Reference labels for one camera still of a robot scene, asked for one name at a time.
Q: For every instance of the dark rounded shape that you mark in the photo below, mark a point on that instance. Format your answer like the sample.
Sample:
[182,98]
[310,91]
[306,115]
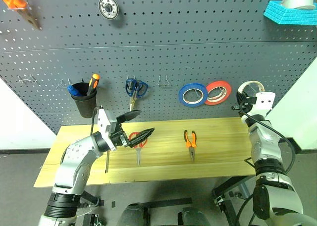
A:
[133,216]
[192,217]

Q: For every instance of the grey metal pegboard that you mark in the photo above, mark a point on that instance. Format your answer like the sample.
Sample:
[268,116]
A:
[158,50]

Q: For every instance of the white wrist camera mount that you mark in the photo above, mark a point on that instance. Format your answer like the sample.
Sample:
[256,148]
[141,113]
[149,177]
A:
[263,102]
[104,123]

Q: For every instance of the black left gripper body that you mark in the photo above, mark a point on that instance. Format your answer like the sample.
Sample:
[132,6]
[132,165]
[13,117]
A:
[119,136]

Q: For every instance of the blue foam block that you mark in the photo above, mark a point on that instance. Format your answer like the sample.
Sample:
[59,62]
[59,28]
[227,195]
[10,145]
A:
[284,14]

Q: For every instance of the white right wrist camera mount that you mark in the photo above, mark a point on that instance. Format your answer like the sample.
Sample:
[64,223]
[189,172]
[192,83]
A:
[263,102]

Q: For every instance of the black plastic cup holder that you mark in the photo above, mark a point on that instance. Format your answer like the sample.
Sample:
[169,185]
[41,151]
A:
[85,104]

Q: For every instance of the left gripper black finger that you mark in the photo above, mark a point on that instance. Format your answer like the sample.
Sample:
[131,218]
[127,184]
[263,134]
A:
[142,136]
[128,116]

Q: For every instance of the red tape roll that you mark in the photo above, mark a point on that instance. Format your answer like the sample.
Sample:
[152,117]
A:
[226,97]

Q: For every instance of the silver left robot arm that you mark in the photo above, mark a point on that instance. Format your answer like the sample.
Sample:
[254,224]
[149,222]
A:
[74,166]

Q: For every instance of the black floor strip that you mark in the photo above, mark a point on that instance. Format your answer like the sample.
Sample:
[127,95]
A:
[168,202]

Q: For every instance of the orange and black screwdriver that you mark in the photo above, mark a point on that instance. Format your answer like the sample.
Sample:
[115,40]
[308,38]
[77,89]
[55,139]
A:
[93,83]

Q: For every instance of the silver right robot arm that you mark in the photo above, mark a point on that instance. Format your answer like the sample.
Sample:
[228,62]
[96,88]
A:
[267,146]

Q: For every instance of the black metal table frame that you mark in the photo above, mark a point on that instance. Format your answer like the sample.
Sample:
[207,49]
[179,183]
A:
[90,201]
[230,196]

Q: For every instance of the blue tape roll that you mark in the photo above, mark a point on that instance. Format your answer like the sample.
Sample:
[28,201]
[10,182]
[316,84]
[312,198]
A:
[182,97]

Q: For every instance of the white tape roll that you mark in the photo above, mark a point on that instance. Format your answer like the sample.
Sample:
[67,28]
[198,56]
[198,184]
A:
[260,85]

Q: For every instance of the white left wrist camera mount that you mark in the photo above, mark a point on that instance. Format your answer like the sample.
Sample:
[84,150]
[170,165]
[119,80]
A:
[104,123]

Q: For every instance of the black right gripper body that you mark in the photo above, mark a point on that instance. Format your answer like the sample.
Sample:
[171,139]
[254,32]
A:
[245,103]

